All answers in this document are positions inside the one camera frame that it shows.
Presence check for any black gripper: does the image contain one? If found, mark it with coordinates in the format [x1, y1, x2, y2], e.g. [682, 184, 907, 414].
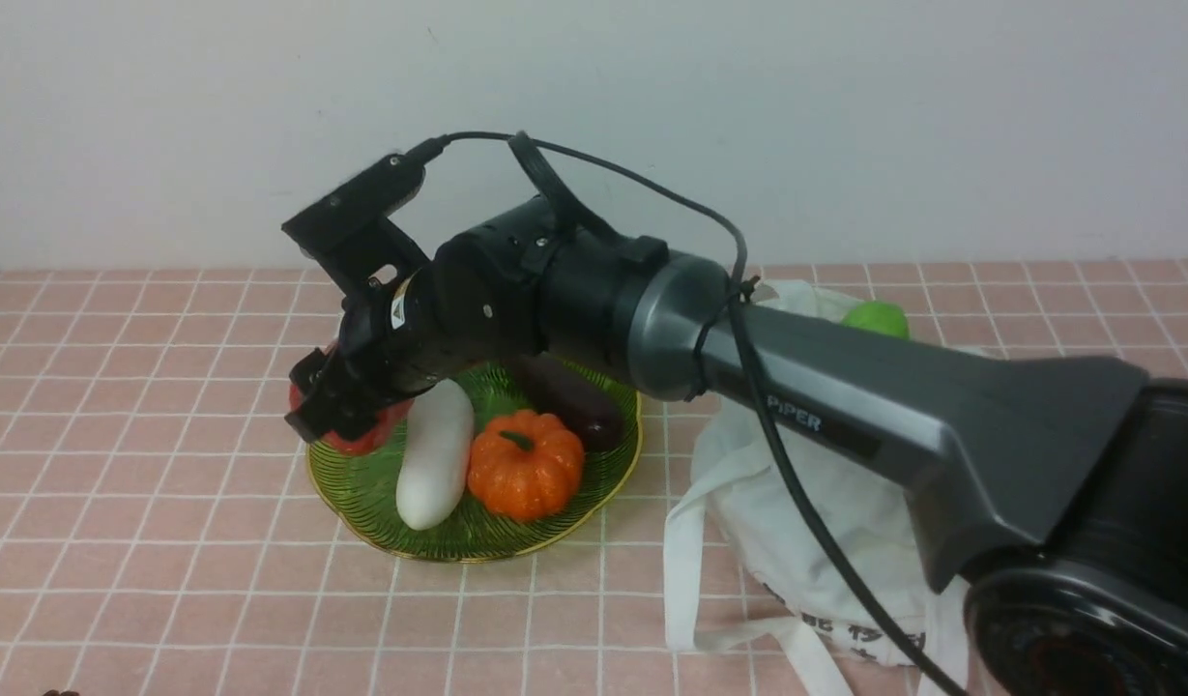
[336, 274, 459, 401]

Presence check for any red bell pepper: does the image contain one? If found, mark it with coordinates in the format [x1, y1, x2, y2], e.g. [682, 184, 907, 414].
[284, 340, 413, 455]

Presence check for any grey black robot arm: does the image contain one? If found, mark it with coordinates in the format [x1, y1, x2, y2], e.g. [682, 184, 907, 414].
[282, 194, 1188, 695]

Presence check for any white cloth bag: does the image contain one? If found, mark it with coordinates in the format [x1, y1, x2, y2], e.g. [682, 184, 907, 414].
[663, 279, 981, 696]

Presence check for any white cucumber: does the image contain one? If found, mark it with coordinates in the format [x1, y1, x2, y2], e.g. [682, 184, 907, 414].
[394, 380, 475, 532]

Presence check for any green glass plate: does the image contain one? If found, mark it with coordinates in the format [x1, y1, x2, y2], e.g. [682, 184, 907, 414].
[307, 363, 643, 564]

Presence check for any orange pumpkin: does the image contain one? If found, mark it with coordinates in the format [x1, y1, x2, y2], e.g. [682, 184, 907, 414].
[466, 409, 586, 524]

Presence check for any dark purple eggplant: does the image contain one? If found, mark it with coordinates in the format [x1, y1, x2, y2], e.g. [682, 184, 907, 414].
[501, 354, 625, 453]

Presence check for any green vegetable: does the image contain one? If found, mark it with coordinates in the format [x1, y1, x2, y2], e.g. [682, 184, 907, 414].
[840, 300, 911, 340]

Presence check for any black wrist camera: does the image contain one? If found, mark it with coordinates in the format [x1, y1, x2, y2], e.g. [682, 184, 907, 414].
[282, 154, 429, 297]

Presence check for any black cable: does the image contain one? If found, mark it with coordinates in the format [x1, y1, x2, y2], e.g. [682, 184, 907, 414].
[403, 129, 971, 696]

